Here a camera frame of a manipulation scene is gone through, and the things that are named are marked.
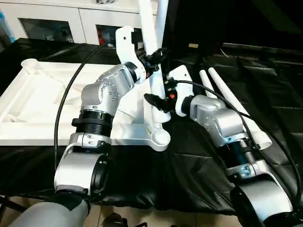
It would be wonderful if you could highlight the white plastic table leg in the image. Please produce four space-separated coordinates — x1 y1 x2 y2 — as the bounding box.
155 0 169 52
199 70 215 97
138 0 172 125
207 67 273 150

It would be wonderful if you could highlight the white plastic table top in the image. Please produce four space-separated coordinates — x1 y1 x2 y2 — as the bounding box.
0 59 171 152

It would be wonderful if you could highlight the black plastic mat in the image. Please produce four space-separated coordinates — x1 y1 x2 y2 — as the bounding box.
0 37 303 216

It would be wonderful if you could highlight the white cabinet with glass doors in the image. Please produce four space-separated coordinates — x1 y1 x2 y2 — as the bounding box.
0 0 164 48

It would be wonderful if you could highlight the dark brown rounded object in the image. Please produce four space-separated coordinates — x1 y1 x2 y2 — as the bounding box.
103 212 126 227

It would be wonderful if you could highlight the black metal stand frame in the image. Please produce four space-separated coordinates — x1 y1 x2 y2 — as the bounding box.
0 196 22 213

